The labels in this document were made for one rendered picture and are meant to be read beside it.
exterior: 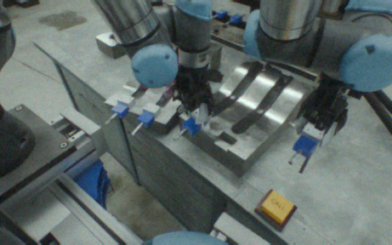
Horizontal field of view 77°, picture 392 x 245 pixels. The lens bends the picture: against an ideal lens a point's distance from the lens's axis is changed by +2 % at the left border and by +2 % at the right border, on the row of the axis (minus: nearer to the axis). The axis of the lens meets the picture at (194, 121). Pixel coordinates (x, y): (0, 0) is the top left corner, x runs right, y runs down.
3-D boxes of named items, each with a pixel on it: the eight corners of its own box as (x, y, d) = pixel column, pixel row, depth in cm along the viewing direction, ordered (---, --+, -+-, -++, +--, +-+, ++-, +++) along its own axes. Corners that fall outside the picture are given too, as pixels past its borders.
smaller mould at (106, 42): (114, 59, 122) (110, 46, 117) (98, 49, 130) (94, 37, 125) (146, 45, 133) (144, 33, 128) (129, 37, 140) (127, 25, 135)
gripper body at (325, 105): (293, 120, 58) (310, 76, 49) (309, 103, 62) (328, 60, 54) (326, 137, 54) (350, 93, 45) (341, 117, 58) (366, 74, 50)
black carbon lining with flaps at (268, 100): (239, 141, 74) (243, 118, 68) (200, 116, 82) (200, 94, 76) (294, 90, 92) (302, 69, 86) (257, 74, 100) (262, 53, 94)
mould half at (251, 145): (241, 178, 73) (247, 149, 63) (179, 133, 86) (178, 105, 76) (314, 100, 99) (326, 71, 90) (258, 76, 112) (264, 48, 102)
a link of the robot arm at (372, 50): (305, 84, 37) (309, 51, 45) (390, 102, 34) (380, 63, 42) (325, 35, 32) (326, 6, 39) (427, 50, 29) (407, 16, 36)
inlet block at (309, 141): (296, 175, 61) (303, 162, 58) (278, 163, 64) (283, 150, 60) (319, 145, 68) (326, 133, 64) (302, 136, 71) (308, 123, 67)
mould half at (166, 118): (167, 135, 85) (163, 111, 78) (108, 113, 94) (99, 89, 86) (220, 66, 118) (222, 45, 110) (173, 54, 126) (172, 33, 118)
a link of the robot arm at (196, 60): (193, 35, 61) (218, 46, 57) (193, 52, 64) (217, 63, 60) (171, 46, 57) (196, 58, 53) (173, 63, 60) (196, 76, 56)
